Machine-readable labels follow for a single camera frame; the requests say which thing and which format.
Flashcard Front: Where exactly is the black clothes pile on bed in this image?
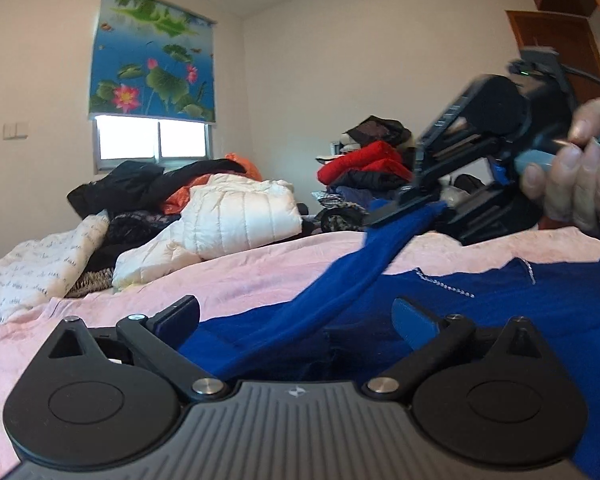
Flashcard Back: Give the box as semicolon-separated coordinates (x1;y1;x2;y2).
67;158;246;272

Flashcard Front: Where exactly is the window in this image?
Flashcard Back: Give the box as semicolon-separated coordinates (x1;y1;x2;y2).
93;115;212;172

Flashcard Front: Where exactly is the orange garment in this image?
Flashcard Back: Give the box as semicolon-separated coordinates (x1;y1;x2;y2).
160;153;263;214

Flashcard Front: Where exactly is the dark clothes pile by wall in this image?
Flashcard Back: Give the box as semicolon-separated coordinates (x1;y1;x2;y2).
313;115;415;233

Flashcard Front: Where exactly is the blue knit sweater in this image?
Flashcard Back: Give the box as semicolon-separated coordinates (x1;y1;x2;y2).
180;205;600;479

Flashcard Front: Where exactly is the white quilt with script print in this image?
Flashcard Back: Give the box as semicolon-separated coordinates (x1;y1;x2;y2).
0;211;109;325

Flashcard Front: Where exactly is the red jacket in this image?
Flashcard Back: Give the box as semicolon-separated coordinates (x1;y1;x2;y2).
316;140;412;185

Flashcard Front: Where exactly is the wooden door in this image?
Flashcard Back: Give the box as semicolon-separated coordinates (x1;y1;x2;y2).
508;0;600;106

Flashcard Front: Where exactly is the lotus print roller blind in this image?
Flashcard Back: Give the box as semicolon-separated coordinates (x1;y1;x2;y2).
88;0;215;124

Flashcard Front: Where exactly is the pink bed sheet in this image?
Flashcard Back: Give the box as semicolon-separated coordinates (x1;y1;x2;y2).
0;228;600;478

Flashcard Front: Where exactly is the wall light switch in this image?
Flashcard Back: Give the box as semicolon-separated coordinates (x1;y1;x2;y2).
3;122;30;141

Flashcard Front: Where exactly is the right hand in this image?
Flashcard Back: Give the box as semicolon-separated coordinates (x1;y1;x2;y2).
520;99;600;240

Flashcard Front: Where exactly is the white puffer jacket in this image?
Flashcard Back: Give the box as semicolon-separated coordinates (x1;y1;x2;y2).
112;174;302;289

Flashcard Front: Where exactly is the black cable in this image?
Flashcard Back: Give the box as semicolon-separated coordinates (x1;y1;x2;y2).
508;58;600;98

